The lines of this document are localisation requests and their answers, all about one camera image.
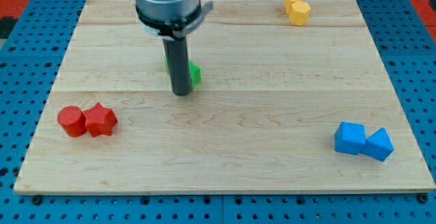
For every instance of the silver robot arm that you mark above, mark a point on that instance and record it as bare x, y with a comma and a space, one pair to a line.
171, 19

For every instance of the red star block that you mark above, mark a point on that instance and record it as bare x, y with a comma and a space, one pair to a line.
99, 120

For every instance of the blue cube block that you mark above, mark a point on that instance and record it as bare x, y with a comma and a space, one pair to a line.
349, 138

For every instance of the green block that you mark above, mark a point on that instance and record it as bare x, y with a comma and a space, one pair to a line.
195, 73

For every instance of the wooden board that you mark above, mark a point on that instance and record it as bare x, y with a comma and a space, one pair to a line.
262, 120

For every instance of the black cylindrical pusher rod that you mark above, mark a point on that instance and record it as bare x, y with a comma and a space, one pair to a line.
176, 48

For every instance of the yellow hexagon block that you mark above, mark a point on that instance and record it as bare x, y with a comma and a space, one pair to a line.
299, 13

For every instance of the red cylinder block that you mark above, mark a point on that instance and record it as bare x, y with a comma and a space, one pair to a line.
72, 121

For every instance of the blue triangular block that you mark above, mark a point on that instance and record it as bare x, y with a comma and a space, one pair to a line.
378, 145

